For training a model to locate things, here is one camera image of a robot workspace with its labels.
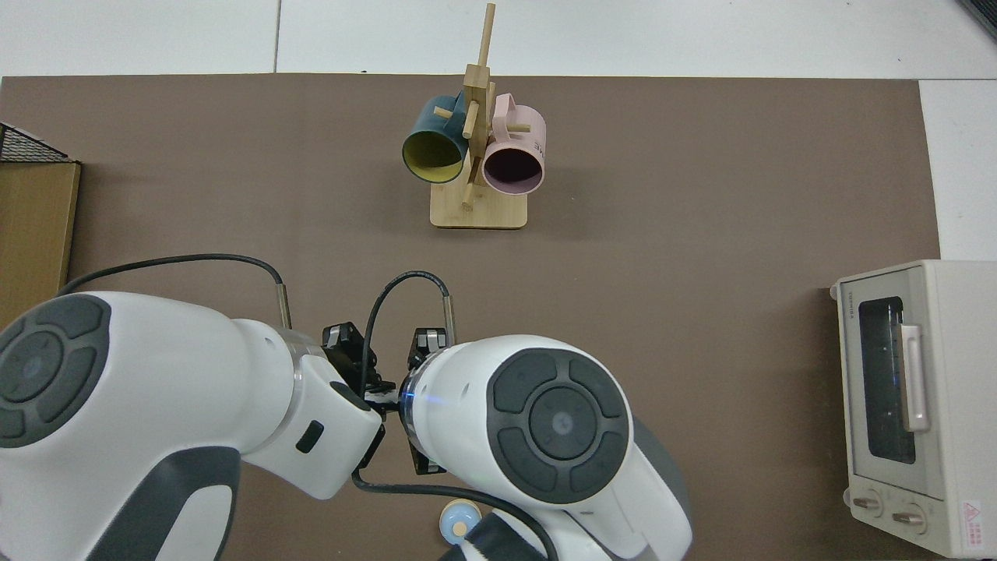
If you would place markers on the wooden cup stand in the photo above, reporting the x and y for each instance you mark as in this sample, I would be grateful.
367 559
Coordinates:
479 214

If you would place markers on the brown table cloth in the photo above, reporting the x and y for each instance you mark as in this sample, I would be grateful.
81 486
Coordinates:
701 195

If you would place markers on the dark grey panel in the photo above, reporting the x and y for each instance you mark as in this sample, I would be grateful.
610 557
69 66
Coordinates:
983 14

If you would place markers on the pale toaster oven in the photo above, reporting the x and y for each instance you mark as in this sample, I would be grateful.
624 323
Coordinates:
958 389

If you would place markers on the pink cup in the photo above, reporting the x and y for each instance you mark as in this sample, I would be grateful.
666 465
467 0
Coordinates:
518 140

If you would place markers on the dark teal cup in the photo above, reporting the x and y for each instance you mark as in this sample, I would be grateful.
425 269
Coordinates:
428 125

